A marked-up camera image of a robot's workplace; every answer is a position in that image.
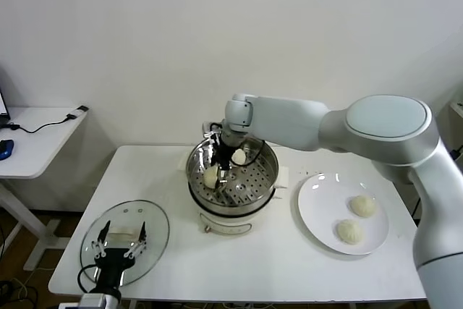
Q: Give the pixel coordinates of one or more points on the white and black dongle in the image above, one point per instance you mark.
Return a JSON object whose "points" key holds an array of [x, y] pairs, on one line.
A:
{"points": [[80, 110]]}

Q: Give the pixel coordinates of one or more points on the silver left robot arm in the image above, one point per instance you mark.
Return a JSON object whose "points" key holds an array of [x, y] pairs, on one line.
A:
{"points": [[94, 301]]}

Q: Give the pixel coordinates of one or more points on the white rounded-corner desk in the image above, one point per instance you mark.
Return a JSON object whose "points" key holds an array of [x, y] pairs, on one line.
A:
{"points": [[36, 150]]}

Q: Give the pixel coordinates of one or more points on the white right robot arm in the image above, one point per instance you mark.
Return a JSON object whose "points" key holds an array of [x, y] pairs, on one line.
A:
{"points": [[289, 121]]}

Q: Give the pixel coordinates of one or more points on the round glass pot lid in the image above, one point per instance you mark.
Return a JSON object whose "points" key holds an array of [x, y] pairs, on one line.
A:
{"points": [[152, 222]]}

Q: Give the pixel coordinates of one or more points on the black laptop screen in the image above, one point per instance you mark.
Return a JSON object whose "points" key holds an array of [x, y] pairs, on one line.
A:
{"points": [[3, 106]]}

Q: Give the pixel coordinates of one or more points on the blue computer mouse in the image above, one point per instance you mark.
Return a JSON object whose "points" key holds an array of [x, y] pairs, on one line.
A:
{"points": [[6, 150]]}

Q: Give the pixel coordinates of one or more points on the white round plate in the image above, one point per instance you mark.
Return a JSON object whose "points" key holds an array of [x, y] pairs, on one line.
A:
{"points": [[322, 200]]}

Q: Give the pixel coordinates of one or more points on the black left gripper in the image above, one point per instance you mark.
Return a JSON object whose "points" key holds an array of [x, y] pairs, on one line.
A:
{"points": [[112, 259]]}

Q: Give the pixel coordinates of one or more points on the stainless steel steamer basket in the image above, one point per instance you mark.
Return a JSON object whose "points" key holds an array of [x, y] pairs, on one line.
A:
{"points": [[253, 186]]}

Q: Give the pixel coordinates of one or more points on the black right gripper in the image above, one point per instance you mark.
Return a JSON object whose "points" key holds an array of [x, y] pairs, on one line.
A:
{"points": [[223, 155]]}

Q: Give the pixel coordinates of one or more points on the white steamed baozi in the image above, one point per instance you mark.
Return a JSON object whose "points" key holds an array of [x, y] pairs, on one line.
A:
{"points": [[210, 177], [349, 232], [238, 157], [361, 206]]}

